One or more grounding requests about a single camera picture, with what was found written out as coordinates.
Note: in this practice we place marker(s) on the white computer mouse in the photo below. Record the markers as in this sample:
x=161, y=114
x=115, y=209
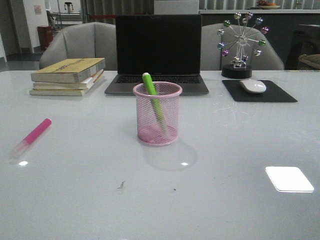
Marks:
x=253, y=86

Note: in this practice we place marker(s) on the grey open laptop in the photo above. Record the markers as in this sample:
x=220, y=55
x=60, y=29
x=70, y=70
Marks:
x=167, y=46

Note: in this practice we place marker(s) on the red trash bin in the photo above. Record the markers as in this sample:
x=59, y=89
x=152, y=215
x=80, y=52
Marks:
x=45, y=35

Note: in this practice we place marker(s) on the green highlighter pen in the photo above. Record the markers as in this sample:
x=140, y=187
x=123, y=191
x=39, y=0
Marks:
x=151, y=90

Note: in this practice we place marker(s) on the bottom pale book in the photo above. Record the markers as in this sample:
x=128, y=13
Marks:
x=36, y=92

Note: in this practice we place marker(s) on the right grey armchair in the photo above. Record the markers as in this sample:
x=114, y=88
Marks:
x=260, y=58

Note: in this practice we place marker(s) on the top yellow book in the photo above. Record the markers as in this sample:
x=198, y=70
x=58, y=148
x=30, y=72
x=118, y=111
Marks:
x=71, y=70

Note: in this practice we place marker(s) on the ferris wheel desk toy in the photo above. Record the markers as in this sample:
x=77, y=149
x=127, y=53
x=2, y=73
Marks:
x=238, y=68

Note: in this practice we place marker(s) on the pink mesh pen holder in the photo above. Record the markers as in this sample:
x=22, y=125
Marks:
x=148, y=129

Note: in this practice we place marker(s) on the fruit bowl on counter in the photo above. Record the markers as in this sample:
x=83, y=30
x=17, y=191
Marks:
x=267, y=5

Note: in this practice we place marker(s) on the left grey armchair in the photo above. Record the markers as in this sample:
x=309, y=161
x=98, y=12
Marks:
x=87, y=40

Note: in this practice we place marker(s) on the pink highlighter pen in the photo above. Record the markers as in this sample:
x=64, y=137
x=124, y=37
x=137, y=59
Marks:
x=21, y=147

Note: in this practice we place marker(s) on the middle white book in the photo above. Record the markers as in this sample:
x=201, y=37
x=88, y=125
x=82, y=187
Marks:
x=84, y=85

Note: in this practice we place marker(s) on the grey armchair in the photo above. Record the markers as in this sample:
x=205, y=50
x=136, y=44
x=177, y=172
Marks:
x=87, y=40
x=260, y=58

